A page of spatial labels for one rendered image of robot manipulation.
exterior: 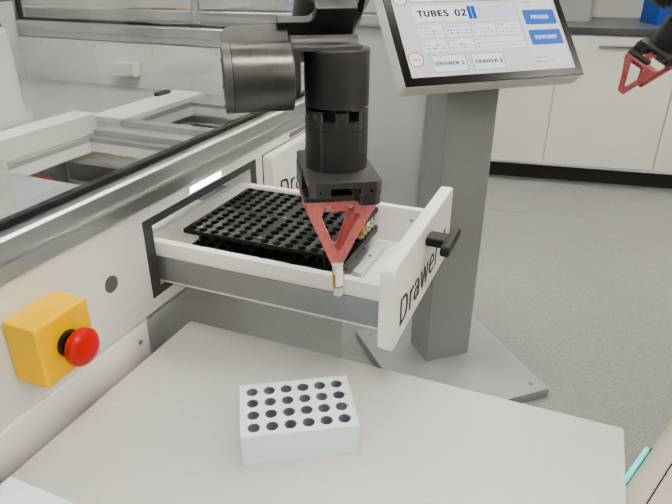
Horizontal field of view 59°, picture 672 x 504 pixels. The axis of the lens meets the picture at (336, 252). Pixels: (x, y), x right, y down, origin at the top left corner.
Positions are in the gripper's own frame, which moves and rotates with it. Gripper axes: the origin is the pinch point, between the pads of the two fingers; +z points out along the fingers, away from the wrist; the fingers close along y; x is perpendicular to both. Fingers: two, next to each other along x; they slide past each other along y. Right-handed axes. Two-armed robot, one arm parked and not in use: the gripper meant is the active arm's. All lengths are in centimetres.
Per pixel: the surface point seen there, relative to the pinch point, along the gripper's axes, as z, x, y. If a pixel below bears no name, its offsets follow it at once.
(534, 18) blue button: -12, 71, -104
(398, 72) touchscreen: -2, 30, -90
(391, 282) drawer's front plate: 5.6, 6.7, -2.7
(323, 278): 8.0, 0.0, -9.1
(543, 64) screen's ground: -2, 70, -95
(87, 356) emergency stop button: 10.1, -25.5, -0.5
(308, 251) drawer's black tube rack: 6.9, -1.1, -14.4
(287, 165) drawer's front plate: 7, 0, -51
